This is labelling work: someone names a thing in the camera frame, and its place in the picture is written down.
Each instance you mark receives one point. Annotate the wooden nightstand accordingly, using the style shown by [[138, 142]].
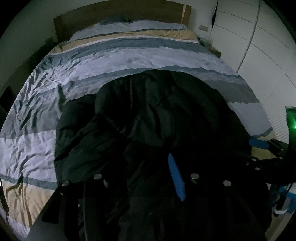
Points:
[[207, 43]]

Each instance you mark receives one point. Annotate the white wardrobe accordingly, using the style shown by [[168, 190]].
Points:
[[255, 43]]

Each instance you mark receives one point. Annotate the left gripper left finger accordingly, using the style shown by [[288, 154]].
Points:
[[70, 213]]

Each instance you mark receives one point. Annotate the wooden headboard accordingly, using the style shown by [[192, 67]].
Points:
[[165, 11]]

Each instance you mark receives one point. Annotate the wall switch plate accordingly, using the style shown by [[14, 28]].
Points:
[[203, 28]]

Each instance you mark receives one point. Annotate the large black puffer coat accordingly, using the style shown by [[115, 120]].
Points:
[[126, 131]]

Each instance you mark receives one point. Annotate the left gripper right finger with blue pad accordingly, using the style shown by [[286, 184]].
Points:
[[224, 198]]

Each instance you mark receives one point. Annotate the striped blue beige duvet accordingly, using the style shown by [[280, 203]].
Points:
[[74, 69]]

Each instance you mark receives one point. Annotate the light blue pillow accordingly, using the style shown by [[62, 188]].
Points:
[[99, 29]]

